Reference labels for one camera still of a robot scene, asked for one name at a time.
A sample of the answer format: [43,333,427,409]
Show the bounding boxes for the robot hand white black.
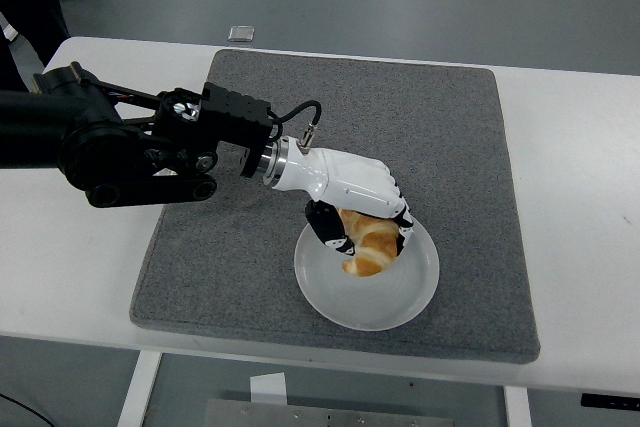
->
[271,145,417,257]

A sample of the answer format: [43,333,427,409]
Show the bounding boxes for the croissant bread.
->
[335,207,401,279]

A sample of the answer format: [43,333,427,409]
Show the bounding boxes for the light grey round plate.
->
[292,216,441,332]

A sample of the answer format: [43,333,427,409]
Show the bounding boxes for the grey metal plate with screws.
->
[203,398,455,427]

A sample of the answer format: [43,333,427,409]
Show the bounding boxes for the grey felt mat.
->
[128,48,542,366]

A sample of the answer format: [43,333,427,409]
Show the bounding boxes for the white table leg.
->
[117,350,164,427]
[502,385,532,427]

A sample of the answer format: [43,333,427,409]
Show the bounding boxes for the black table control panel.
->
[580,392,640,409]

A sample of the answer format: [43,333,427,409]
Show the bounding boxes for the person's legs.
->
[0,0,71,93]

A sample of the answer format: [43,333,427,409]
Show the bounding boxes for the thin black floor cable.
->
[0,389,51,427]

